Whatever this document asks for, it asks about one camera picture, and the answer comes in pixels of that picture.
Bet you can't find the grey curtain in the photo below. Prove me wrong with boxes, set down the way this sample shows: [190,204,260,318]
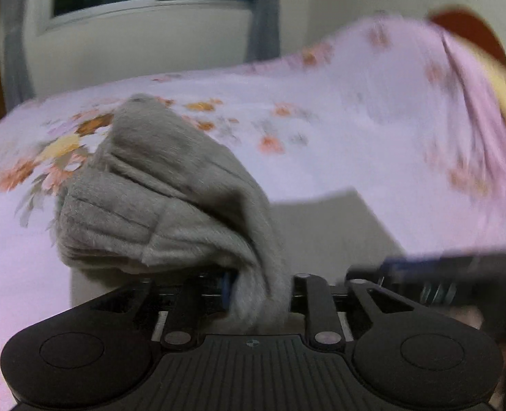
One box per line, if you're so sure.
[0,0,36,110]
[245,0,289,63]

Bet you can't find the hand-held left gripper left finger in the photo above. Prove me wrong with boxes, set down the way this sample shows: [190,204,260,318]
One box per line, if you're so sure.
[71,269,238,349]

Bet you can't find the pink floral bed sheet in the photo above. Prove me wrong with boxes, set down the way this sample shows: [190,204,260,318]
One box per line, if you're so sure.
[0,13,506,411]

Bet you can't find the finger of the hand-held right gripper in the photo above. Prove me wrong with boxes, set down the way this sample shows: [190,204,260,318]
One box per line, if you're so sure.
[346,252,506,307]

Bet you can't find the grey pants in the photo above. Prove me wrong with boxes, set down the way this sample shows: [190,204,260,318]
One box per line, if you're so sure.
[48,92,405,337]

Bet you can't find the red wooden headboard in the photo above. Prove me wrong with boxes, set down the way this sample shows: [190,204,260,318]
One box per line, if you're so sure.
[426,5,506,71]

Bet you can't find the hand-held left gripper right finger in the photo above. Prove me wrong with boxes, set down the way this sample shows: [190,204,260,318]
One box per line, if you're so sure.
[288,273,418,350]

